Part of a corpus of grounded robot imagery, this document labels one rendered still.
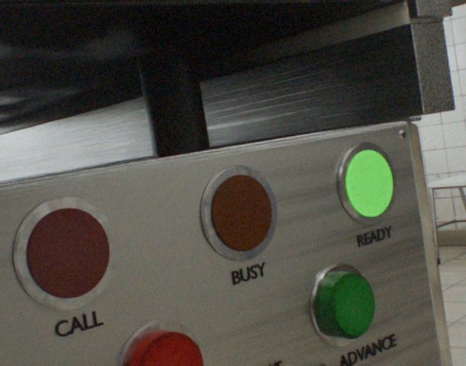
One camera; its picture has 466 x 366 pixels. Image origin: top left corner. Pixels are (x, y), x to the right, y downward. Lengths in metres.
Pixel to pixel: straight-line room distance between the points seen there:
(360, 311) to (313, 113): 0.15
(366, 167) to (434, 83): 0.07
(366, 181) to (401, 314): 0.07
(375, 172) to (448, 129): 4.52
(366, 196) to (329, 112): 0.10
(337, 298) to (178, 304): 0.08
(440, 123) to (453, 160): 0.23
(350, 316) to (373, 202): 0.06
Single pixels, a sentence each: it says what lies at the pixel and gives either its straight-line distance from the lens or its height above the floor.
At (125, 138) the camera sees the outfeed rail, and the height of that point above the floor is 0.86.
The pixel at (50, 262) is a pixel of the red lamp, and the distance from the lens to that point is 0.28.
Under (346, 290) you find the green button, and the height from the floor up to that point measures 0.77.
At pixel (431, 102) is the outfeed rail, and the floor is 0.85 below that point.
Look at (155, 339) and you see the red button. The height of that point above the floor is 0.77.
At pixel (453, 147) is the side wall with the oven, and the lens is 4.90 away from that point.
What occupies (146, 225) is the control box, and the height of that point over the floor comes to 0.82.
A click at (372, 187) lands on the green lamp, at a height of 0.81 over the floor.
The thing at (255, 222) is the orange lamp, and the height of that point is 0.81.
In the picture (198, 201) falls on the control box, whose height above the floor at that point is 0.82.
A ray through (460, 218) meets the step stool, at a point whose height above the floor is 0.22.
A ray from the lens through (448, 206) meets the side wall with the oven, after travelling 4.97.
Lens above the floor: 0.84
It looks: 3 degrees down
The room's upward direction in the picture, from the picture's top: 9 degrees counter-clockwise
